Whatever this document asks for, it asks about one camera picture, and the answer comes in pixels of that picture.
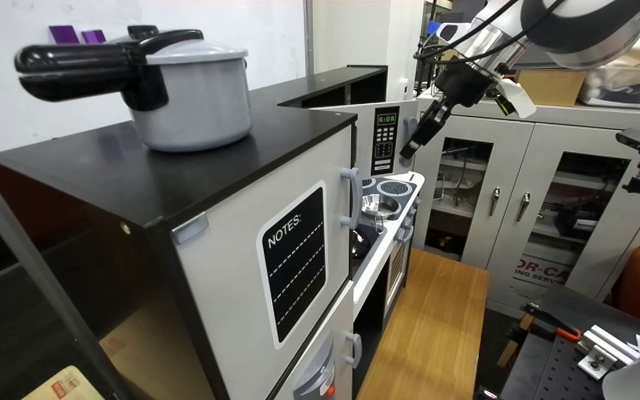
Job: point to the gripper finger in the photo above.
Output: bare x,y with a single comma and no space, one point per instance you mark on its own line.
441,123
420,130

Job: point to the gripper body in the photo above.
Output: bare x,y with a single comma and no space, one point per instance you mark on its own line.
464,84

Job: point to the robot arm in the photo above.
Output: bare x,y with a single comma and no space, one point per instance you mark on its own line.
586,28

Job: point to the microwave door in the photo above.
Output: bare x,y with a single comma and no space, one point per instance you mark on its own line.
361,139

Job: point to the grey metal cabinet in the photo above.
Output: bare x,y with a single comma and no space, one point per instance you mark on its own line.
520,166

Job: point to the oven door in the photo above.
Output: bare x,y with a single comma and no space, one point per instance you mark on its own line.
395,272

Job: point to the white door with grey dispenser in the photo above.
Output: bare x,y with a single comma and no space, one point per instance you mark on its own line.
336,316

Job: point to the white door with notes board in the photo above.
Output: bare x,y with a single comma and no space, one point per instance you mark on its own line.
225,266

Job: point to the burner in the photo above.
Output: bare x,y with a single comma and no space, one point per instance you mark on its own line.
394,188
368,182

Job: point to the silver metal bowl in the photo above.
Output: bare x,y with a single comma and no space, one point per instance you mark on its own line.
381,205

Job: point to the sink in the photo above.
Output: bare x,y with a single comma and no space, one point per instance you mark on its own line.
361,244

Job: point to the clear plastic bin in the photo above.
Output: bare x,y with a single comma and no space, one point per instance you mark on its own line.
625,91

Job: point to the orange and black clamp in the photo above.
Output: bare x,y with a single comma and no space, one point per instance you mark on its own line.
553,325

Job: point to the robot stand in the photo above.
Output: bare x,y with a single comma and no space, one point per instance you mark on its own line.
548,366

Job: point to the toy kitchen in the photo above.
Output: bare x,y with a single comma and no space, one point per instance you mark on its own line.
148,189

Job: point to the purple magnet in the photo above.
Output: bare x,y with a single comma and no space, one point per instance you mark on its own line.
93,36
64,34

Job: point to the whiteboard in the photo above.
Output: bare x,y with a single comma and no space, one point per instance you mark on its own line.
48,111

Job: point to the printed cardboard box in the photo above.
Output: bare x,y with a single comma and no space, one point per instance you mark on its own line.
67,386

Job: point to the aluminium bracket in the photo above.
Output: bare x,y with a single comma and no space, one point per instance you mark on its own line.
603,353

